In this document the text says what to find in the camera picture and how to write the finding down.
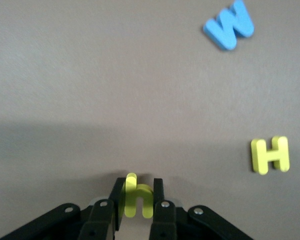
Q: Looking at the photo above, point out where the yellow lowercase letter h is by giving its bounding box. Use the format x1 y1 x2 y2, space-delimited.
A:
123 172 155 220

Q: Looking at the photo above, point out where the yellow capital letter H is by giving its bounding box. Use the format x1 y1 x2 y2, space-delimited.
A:
250 135 290 175

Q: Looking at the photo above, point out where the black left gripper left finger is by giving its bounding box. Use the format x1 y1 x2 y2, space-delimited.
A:
0 177 127 240

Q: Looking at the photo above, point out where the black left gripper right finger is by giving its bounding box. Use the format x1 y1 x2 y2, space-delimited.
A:
149 178 253 240

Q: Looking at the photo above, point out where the brown table cover sheet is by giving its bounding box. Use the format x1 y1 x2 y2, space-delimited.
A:
0 0 300 240

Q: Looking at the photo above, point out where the blue capital letter M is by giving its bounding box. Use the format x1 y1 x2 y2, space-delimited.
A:
202 0 255 52

